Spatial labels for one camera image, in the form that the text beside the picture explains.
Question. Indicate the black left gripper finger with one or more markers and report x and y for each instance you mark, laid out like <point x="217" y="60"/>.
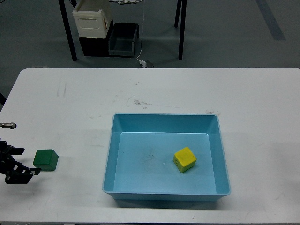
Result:
<point x="7" y="151"/>
<point x="16" y="172"/>

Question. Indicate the green wooden block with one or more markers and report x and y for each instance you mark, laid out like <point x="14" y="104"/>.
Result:
<point x="46" y="159"/>

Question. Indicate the yellow wooden block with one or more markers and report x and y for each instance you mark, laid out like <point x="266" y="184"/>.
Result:
<point x="184" y="159"/>

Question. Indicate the black box under crate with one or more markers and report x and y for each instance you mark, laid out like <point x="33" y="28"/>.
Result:
<point x="96" y="47"/>

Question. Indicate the blue plastic tray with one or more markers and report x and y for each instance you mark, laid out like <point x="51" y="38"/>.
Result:
<point x="140" y="158"/>

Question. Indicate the cream plastic crate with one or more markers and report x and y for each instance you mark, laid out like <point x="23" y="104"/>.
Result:
<point x="93" y="18"/>

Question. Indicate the black table leg left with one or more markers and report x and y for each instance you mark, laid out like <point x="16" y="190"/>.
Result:
<point x="64" y="16"/>

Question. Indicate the black table leg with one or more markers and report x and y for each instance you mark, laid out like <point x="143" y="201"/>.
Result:
<point x="180" y="19"/>
<point x="64" y="16"/>

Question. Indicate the dark grey storage bin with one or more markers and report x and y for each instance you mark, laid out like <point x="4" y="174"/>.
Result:
<point x="123" y="39"/>

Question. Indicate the white power adapter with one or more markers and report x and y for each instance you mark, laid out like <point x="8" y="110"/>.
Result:
<point x="143" y="63"/>

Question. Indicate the black table leg right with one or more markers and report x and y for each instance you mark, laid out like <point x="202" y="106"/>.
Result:
<point x="180" y="19"/>

